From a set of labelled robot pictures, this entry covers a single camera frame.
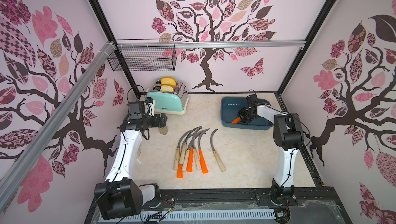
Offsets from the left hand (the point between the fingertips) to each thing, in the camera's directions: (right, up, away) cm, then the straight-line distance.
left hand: (158, 120), depth 81 cm
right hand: (+48, +2, +23) cm, 53 cm away
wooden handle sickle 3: (+21, -24, +3) cm, 32 cm away
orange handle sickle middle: (+17, -24, +4) cm, 30 cm away
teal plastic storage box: (+43, +6, +23) cm, 49 cm away
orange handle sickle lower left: (+12, -29, -1) cm, 31 cm away
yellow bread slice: (+2, +25, +19) cm, 32 cm away
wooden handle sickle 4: (+32, -21, +7) cm, 39 cm away
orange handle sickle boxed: (+47, -2, +20) cm, 51 cm away
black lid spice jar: (0, -7, +12) cm, 14 cm away
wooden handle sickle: (+10, -19, +9) cm, 23 cm away
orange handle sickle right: (+25, -26, +2) cm, 36 cm away
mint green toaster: (+3, +10, +19) cm, 22 cm away
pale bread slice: (+1, +19, +17) cm, 26 cm away
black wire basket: (-32, +46, +41) cm, 70 cm away
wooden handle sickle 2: (+13, -18, +7) cm, 24 cm away
